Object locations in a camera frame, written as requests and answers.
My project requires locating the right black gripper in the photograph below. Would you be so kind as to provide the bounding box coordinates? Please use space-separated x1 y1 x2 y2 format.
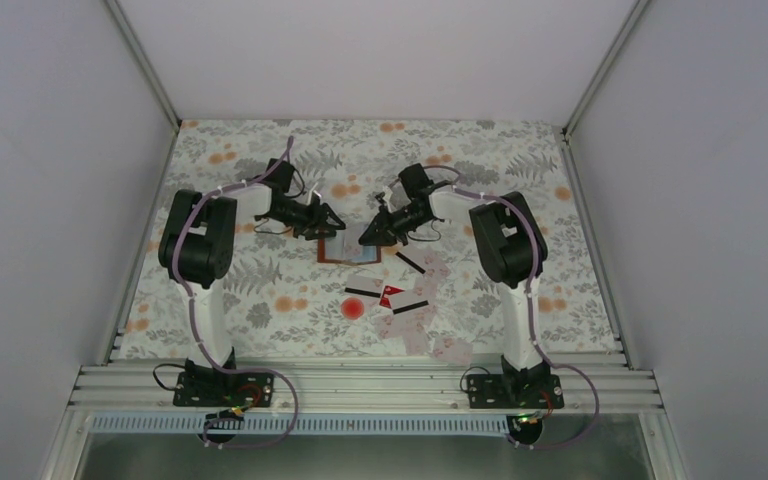
359 203 430 246

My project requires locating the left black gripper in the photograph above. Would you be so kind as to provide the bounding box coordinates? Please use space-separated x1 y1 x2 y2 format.
265 197 345 240

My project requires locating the brown leather card holder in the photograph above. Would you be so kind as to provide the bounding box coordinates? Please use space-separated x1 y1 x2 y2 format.
317 224 381 266

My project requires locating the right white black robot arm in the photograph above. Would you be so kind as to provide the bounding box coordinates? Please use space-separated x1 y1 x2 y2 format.
359 164 551 407

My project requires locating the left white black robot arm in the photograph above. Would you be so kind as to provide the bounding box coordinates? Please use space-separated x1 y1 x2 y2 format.
158 159 346 405

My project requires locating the white card black stripe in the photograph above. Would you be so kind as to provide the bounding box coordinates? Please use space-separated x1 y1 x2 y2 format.
344 274 384 299

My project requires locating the red card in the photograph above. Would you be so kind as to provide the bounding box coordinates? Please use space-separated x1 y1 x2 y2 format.
379 285 404 309

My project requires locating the white pink card lowest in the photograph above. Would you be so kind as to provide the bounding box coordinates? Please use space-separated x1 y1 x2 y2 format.
430 337 473 366

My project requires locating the floral patterned table mat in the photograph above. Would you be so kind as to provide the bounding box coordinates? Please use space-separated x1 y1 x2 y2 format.
118 119 616 359

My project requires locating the red round spot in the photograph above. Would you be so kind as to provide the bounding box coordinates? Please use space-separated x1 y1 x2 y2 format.
340 297 366 321

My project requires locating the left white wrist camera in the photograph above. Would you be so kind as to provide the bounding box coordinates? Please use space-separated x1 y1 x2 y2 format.
305 189 322 207

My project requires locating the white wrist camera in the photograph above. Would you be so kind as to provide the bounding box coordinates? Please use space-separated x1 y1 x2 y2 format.
305 189 322 207
374 186 396 212

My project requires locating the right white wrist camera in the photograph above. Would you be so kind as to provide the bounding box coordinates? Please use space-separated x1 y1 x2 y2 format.
374 186 396 212

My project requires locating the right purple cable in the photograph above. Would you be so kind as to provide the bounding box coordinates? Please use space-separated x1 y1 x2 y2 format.
390 165 600 452

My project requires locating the purple cable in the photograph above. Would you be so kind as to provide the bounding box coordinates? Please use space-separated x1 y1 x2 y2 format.
390 165 600 452
170 135 302 453

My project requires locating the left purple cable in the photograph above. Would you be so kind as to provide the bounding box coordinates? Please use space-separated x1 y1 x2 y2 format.
170 135 302 453

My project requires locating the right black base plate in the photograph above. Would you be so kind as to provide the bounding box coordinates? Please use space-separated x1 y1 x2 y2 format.
465 373 565 409

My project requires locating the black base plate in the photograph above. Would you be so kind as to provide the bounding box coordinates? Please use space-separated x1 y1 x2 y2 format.
465 373 565 409
172 373 275 408

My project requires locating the blue slotted cable duct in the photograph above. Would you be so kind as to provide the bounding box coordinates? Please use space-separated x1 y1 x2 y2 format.
89 412 508 437

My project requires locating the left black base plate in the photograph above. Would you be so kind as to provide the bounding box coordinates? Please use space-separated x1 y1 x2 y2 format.
172 373 275 408

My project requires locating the aluminium rail frame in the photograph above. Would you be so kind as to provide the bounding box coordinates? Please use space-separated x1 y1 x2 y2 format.
68 359 664 414

